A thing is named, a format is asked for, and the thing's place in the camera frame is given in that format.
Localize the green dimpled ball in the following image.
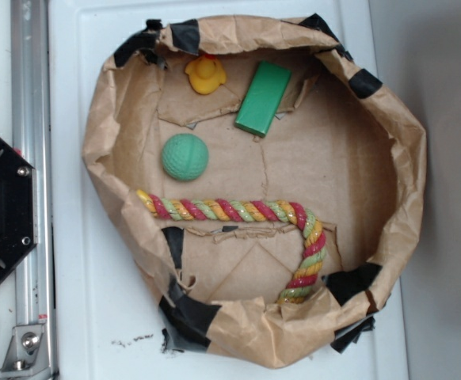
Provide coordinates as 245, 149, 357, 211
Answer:
162, 134, 209, 181

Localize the green rectangular block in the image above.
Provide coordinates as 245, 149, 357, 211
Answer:
234, 61, 291, 138

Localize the red yellow green rope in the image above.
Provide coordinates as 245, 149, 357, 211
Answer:
135, 188, 328, 306

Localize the metal corner bracket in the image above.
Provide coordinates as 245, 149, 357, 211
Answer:
0, 324, 49, 379

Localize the aluminium extrusion rail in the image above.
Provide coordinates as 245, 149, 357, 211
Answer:
11, 1, 59, 379

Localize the yellow rubber duck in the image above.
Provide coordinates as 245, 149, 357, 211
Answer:
185, 54, 227, 95

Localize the brown paper bag tray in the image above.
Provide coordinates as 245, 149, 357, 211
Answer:
82, 15, 426, 368

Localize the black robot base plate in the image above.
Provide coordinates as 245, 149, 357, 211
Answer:
0, 138, 36, 284

